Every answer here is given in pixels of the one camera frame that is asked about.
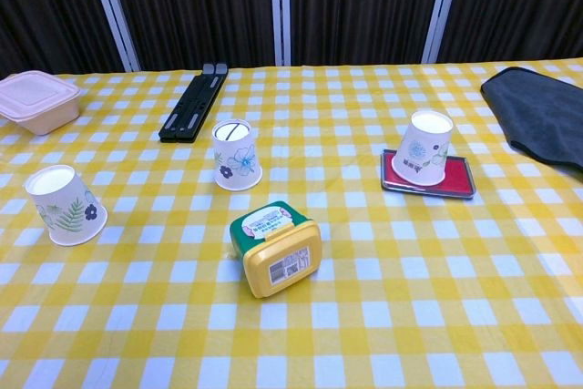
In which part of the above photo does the paper cup with fern print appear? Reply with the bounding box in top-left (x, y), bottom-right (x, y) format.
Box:
top-left (24, 164), bottom-right (109, 248)

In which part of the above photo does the paper cup with blue flower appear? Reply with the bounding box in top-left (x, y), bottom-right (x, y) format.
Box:
top-left (211, 118), bottom-right (264, 192)

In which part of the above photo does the paper cup with green text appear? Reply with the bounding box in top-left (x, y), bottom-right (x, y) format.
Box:
top-left (391, 109), bottom-right (455, 188)

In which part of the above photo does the red ink pad tray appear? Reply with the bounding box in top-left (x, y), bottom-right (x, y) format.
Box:
top-left (380, 148), bottom-right (477, 200)

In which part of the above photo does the green tub with yellow lid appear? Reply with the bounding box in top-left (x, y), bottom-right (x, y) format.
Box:
top-left (228, 200), bottom-right (323, 300)

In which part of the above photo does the black folding stand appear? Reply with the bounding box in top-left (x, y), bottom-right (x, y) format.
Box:
top-left (158, 62), bottom-right (229, 144)

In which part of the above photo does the yellow white checked tablecloth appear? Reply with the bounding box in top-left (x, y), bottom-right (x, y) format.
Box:
top-left (0, 56), bottom-right (583, 389)

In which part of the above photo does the dark brown curtain panel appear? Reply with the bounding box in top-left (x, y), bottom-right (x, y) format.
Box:
top-left (103, 0), bottom-right (279, 72)
top-left (0, 0), bottom-right (125, 81)
top-left (437, 0), bottom-right (583, 65)
top-left (288, 0), bottom-right (445, 67)

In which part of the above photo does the dark grey cloth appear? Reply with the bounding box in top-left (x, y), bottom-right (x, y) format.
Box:
top-left (480, 67), bottom-right (583, 176)

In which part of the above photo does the beige lidded food container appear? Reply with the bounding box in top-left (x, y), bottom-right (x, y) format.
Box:
top-left (0, 69), bottom-right (82, 137)

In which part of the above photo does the white screen frame post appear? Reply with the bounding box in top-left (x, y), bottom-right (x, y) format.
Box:
top-left (84, 0), bottom-right (142, 73)
top-left (270, 0), bottom-right (292, 67)
top-left (420, 0), bottom-right (466, 64)

